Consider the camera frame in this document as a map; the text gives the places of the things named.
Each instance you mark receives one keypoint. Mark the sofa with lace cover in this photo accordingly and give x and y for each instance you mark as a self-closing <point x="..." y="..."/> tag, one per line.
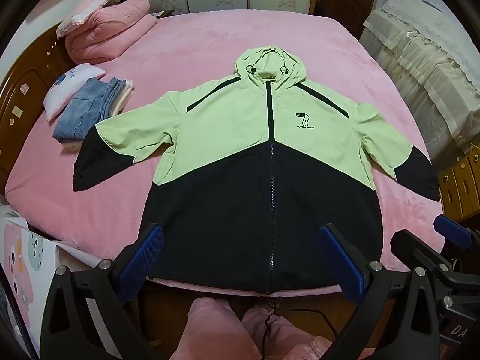
<point x="434" y="66"/>

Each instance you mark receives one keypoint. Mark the green and black hooded jacket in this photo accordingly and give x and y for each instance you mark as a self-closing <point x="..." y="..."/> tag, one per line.
<point x="252" y="166"/>

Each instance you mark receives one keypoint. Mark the white printed small pillow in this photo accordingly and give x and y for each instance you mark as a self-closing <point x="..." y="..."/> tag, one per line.
<point x="66" y="85"/>

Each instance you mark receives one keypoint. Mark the pink pillow with lace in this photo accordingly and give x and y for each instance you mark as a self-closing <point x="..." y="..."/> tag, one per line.
<point x="78" y="16"/>

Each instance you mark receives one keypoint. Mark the wooden drawer cabinet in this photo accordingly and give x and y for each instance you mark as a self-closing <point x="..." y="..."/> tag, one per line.
<point x="459" y="187"/>

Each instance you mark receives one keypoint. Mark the folded pink quilt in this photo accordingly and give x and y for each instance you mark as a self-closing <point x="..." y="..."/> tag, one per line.
<point x="109" y="32"/>

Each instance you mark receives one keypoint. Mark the folded cream garment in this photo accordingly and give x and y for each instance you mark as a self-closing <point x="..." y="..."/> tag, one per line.
<point x="122" y="98"/>

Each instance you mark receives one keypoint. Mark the cartoon printed bed sheet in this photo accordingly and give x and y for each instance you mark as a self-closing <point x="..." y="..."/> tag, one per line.
<point x="29" y="262"/>

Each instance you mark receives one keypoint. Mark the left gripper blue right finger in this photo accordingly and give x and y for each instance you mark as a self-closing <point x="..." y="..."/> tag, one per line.
<point x="346" y="263"/>

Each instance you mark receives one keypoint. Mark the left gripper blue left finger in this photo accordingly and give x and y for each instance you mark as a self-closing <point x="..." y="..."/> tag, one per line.
<point x="138" y="259"/>

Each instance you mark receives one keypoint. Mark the pink pajama legs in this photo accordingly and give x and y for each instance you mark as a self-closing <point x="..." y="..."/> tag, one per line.
<point x="213" y="331"/>

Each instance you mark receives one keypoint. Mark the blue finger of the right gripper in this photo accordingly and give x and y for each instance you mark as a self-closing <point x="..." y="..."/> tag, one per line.
<point x="452" y="231"/>
<point x="413" y="252"/>

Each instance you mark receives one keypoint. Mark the brown wooden headboard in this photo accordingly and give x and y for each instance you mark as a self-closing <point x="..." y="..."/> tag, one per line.
<point x="22" y="92"/>

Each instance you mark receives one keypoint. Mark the folded blue jeans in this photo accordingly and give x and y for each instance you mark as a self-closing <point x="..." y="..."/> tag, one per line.
<point x="92" y="103"/>

